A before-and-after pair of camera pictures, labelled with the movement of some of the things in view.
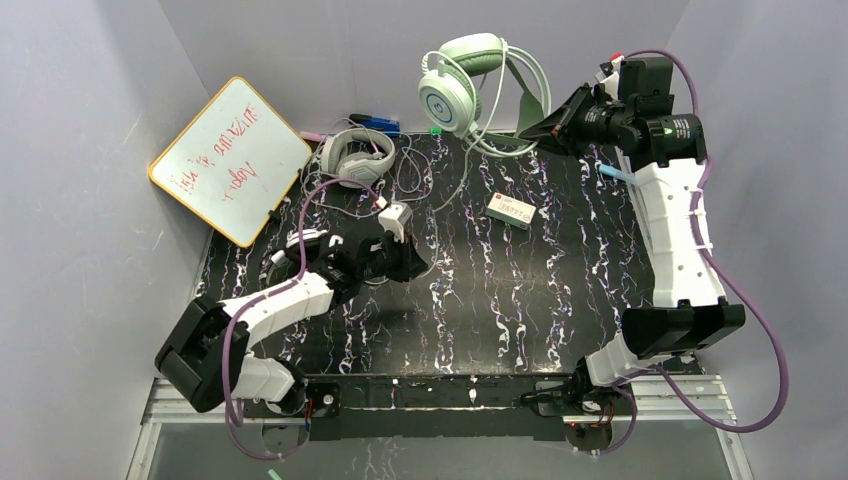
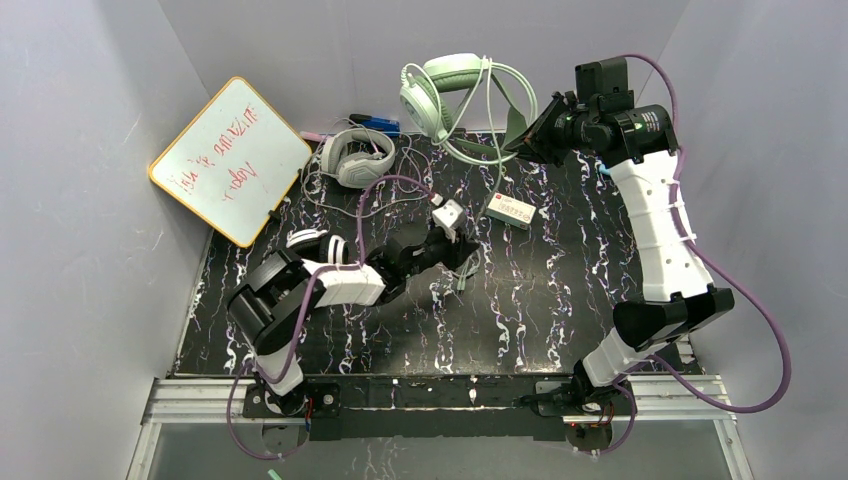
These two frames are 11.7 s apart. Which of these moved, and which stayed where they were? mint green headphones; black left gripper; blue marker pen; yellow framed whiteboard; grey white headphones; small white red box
Moved: mint green headphones; black left gripper
Stayed: yellow framed whiteboard; grey white headphones; blue marker pen; small white red box
